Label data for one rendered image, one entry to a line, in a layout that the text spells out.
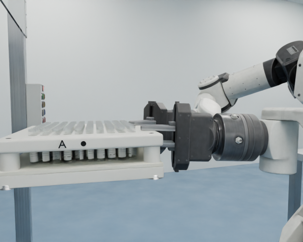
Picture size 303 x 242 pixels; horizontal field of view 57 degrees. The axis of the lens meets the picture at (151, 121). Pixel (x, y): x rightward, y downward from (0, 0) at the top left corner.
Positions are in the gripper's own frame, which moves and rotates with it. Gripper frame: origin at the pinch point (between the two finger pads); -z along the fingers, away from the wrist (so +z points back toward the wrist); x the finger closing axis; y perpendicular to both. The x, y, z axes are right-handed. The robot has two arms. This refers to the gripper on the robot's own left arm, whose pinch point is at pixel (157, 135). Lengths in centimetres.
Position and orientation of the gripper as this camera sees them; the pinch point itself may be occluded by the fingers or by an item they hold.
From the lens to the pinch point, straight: 50.5
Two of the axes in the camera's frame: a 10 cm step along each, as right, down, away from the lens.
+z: 10.0, 0.3, 1.0
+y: -0.9, -0.7, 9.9
